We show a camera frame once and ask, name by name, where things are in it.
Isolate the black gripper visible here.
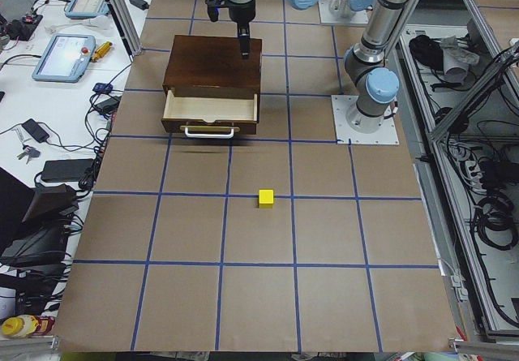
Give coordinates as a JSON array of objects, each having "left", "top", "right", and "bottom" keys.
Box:
[{"left": 226, "top": 0, "right": 255, "bottom": 59}]

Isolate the yellow block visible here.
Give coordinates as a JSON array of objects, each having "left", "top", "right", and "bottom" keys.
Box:
[{"left": 258, "top": 189, "right": 275, "bottom": 208}]

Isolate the dark wooden drawer cabinet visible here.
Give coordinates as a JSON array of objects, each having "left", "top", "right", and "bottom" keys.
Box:
[{"left": 162, "top": 35, "right": 263, "bottom": 93}]

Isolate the light wooden drawer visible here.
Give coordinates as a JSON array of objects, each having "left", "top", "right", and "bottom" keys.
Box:
[{"left": 161, "top": 88, "right": 260, "bottom": 136}]

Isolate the black power adapter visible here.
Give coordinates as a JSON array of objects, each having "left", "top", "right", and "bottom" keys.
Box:
[{"left": 129, "top": 0, "right": 149, "bottom": 11}]

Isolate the gold metal cylinder tool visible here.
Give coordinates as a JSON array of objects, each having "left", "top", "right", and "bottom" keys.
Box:
[{"left": 91, "top": 41, "right": 113, "bottom": 62}]

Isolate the small blue device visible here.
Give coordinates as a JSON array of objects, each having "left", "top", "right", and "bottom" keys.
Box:
[{"left": 92, "top": 83, "right": 114, "bottom": 95}]

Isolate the upper blue teach pendant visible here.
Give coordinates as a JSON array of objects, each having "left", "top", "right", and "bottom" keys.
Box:
[{"left": 64, "top": 0, "right": 109, "bottom": 19}]

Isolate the blue teach pendant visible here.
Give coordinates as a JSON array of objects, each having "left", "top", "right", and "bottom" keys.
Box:
[
  {"left": 32, "top": 33, "right": 96, "bottom": 83},
  {"left": 64, "top": 0, "right": 109, "bottom": 19}
]

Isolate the lower blue teach pendant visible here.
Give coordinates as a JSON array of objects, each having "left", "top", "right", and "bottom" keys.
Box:
[{"left": 32, "top": 33, "right": 96, "bottom": 83}]

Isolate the black smartphone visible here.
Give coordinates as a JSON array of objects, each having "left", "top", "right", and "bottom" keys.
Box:
[{"left": 21, "top": 118, "right": 49, "bottom": 143}]

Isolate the keys bunch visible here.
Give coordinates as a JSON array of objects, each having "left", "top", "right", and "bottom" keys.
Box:
[{"left": 17, "top": 144, "right": 41, "bottom": 163}]

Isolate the yellow lidded bottle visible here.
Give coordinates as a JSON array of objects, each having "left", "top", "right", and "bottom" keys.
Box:
[{"left": 1, "top": 315, "right": 55, "bottom": 338}]

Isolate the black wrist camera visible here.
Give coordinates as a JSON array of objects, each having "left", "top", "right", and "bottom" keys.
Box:
[{"left": 205, "top": 0, "right": 225, "bottom": 23}]

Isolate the white drawer handle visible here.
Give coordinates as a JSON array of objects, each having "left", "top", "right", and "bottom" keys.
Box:
[{"left": 183, "top": 127, "right": 235, "bottom": 140}]

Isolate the aluminium frame post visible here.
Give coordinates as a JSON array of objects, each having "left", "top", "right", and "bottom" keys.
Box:
[{"left": 105, "top": 0, "right": 142, "bottom": 57}]

